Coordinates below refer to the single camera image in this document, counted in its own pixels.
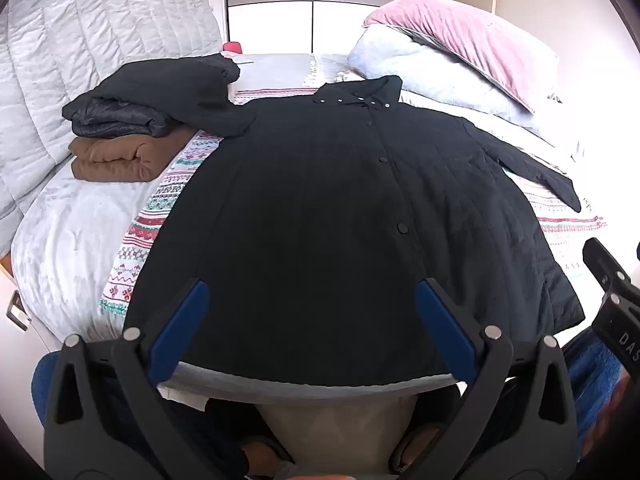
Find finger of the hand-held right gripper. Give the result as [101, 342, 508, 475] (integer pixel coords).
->
[582, 237, 640, 306]

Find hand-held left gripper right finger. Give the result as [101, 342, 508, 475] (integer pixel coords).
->
[415, 277, 583, 480]

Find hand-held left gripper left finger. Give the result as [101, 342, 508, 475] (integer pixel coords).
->
[42, 280, 211, 480]

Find black quilted coat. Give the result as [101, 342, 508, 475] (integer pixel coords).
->
[122, 75, 586, 386]

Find person's blue jeans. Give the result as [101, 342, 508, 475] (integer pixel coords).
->
[560, 330, 632, 466]

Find patterned knit-print blanket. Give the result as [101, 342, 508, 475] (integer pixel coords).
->
[99, 52, 610, 320]

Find person's foot in slipper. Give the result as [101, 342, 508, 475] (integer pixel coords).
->
[390, 432, 443, 476]

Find white bed cover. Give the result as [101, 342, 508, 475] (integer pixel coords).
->
[10, 51, 351, 346]

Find folded brown garment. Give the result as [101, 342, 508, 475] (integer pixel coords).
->
[69, 127, 198, 182]

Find folded dark puffer jacket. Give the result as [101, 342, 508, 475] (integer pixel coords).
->
[62, 96, 173, 139]

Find folded black garment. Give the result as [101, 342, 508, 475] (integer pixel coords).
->
[90, 53, 258, 138]

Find pink velvet pillow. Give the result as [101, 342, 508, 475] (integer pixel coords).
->
[362, 0, 561, 114]

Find white quilted duvet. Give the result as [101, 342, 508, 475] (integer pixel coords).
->
[0, 0, 226, 257]

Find white sliding-door wardrobe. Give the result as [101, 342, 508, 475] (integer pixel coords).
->
[222, 0, 417, 56]

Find metal bed frame bracket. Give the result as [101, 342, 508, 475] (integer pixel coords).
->
[5, 290, 30, 332]

